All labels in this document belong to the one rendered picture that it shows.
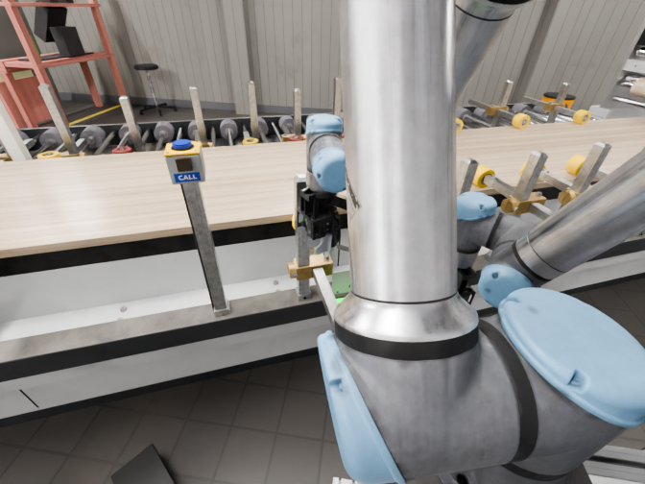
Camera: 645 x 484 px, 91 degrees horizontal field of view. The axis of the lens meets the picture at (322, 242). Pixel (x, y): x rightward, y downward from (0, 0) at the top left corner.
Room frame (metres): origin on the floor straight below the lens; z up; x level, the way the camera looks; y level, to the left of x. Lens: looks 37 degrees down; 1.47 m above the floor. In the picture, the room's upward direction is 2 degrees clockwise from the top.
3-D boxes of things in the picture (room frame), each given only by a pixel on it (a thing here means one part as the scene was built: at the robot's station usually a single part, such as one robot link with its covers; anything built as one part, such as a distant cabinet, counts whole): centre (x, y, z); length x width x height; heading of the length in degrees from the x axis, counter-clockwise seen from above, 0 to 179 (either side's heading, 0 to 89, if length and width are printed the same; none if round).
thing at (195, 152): (0.66, 0.31, 1.18); 0.07 x 0.07 x 0.08; 17
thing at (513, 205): (0.96, -0.68, 0.94); 0.13 x 0.06 x 0.05; 107
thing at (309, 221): (0.66, 0.01, 1.08); 0.09 x 0.08 x 0.12; 127
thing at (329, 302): (0.71, 0.01, 0.82); 0.43 x 0.03 x 0.04; 17
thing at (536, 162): (0.96, -0.66, 0.89); 0.03 x 0.03 x 0.48; 17
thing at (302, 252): (0.74, 0.06, 0.89); 0.03 x 0.03 x 0.48; 17
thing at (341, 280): (0.78, -0.16, 0.75); 0.26 x 0.01 x 0.10; 107
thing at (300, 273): (0.75, 0.04, 0.82); 0.13 x 0.06 x 0.05; 107
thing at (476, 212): (0.55, -0.30, 1.12); 0.09 x 0.08 x 0.11; 55
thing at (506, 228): (0.48, -0.37, 1.12); 0.11 x 0.11 x 0.08; 55
